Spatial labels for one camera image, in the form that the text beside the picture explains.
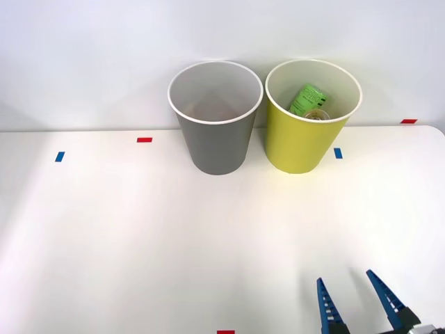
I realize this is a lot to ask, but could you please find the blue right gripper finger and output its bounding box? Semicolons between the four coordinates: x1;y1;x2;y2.
316;276;351;334
365;269;422;332

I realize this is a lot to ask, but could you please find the green drink can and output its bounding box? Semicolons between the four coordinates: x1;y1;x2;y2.
288;83;331;116

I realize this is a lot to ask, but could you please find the yellow-green plastic waste bin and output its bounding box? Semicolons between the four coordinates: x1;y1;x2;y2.
264;58;364;175

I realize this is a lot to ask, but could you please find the pale yellowish bottle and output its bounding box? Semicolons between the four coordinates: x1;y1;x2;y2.
301;108;332;122

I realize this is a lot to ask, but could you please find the grey plastic waste bin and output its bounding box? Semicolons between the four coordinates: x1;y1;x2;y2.
167;60;264;176

